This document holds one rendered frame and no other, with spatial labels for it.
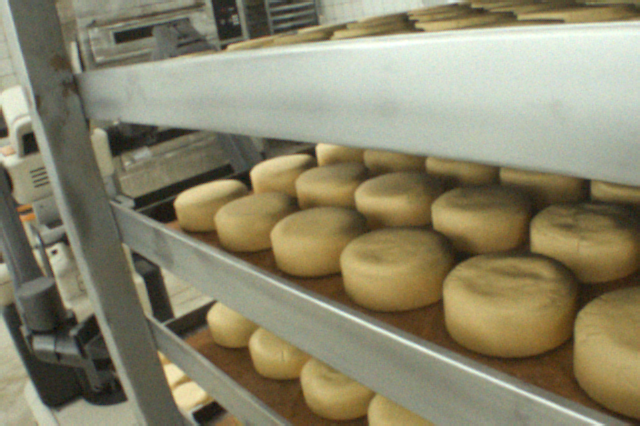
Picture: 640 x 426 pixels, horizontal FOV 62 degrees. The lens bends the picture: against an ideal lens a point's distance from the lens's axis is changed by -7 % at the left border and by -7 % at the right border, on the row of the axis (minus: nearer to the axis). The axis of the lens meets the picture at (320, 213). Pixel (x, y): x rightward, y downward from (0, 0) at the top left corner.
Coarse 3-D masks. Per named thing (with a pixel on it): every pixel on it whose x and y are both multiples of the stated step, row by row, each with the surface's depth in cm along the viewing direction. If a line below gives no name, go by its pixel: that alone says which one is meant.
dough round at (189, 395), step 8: (184, 384) 63; (192, 384) 63; (176, 392) 62; (184, 392) 62; (192, 392) 62; (200, 392) 61; (176, 400) 61; (184, 400) 60; (192, 400) 60; (200, 400) 60; (208, 400) 60; (184, 408) 59; (192, 408) 59
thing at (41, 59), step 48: (0, 0) 32; (48, 0) 33; (48, 48) 33; (48, 96) 34; (48, 144) 34; (96, 192) 37; (96, 240) 38; (96, 288) 38; (144, 336) 41; (144, 384) 42
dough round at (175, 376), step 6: (168, 366) 67; (174, 366) 67; (168, 372) 66; (174, 372) 66; (180, 372) 66; (168, 378) 65; (174, 378) 65; (180, 378) 65; (186, 378) 65; (174, 384) 64; (180, 384) 64; (174, 390) 64
